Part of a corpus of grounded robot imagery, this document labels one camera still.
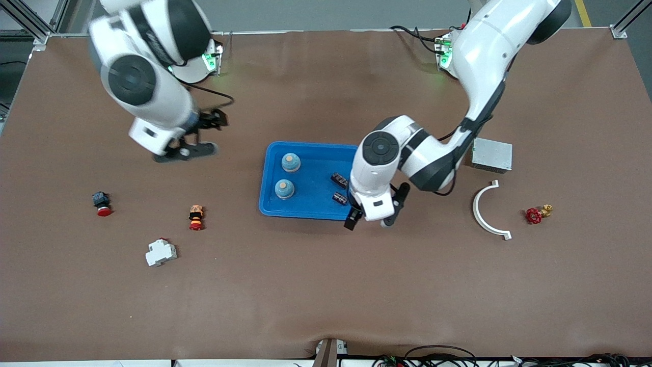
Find white curved plastic bracket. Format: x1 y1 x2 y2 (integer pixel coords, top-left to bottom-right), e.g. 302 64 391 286
472 180 512 241

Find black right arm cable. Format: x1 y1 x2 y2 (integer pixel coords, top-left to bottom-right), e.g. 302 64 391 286
178 83 235 110

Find silver metal power supply box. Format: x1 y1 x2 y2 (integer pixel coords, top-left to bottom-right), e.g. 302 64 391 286
471 137 513 173

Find red brass valve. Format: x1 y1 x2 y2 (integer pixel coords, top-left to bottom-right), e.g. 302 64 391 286
526 204 554 225

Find black base cables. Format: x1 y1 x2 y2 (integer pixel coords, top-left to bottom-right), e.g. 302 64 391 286
390 24 444 56

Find aluminium frame post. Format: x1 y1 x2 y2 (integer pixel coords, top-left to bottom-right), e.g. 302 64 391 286
0 0 69 46
610 0 652 39

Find black cable bundle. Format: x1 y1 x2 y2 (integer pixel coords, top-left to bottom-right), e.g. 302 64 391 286
372 345 652 367

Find white circuit breaker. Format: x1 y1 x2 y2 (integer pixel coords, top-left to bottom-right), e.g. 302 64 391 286
145 238 178 267

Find red emergency stop button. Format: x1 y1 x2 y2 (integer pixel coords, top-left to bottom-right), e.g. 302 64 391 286
92 191 113 217

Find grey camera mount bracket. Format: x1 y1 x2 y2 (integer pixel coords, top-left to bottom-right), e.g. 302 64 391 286
312 338 348 367

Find blue plastic tray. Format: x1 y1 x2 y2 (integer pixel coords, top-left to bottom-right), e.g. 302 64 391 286
258 141 365 221

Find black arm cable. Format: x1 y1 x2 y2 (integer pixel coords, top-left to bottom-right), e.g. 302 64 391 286
433 117 492 197
178 83 235 110

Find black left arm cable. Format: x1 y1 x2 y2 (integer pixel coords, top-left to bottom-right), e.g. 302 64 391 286
433 117 492 197

